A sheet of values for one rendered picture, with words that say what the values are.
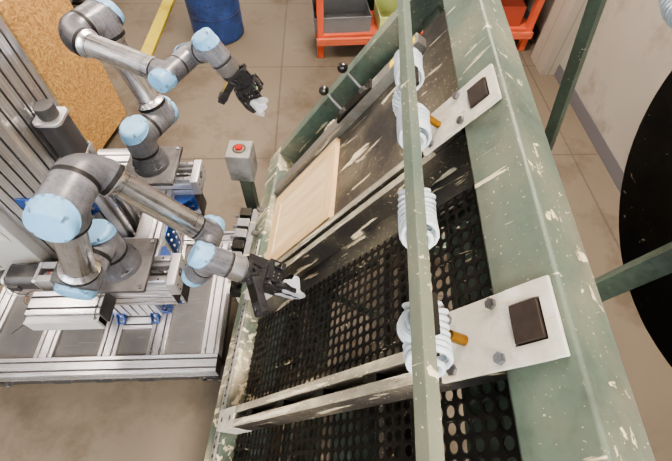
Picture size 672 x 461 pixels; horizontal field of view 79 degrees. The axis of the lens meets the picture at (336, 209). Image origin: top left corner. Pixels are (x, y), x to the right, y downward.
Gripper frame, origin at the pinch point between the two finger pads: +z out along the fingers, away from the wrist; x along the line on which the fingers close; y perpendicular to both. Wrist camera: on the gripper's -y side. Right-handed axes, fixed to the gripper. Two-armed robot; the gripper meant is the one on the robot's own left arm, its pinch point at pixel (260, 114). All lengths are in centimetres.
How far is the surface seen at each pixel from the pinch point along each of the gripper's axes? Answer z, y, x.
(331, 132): 17.5, 20.9, -3.7
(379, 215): 3, 42, -58
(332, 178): 17.8, 21.1, -26.5
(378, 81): 3.5, 45.9, -4.5
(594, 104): 216, 161, 147
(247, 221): 46, -39, -9
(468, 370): -20, 62, -105
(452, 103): -20, 68, -53
